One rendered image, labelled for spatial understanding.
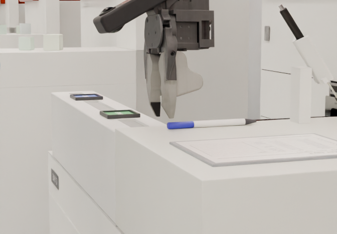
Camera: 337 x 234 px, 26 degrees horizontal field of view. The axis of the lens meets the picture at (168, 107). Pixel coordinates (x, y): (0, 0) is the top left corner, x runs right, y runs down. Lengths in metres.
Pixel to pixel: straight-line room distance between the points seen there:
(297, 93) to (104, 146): 0.31
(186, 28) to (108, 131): 0.20
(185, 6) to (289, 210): 0.38
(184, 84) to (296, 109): 0.20
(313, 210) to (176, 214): 0.15
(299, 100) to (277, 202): 0.36
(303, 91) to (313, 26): 0.68
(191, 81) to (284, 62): 0.91
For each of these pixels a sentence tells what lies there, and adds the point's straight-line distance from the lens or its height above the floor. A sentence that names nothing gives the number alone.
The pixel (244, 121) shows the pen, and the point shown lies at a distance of 1.09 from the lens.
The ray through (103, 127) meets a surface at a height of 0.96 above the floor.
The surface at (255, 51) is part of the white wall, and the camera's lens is 5.54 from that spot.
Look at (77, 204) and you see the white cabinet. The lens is 1.37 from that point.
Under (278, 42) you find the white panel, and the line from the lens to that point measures 1.94.
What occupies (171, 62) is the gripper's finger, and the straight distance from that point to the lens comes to 0.99.
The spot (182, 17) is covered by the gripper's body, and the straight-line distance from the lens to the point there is 1.02.
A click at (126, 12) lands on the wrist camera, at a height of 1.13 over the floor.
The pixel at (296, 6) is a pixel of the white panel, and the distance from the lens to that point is 1.86.
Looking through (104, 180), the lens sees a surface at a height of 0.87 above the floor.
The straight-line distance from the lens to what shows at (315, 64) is 1.13.
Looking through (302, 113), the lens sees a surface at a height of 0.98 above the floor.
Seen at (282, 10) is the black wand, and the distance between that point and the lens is 1.10.
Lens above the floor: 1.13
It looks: 8 degrees down
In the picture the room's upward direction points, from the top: straight up
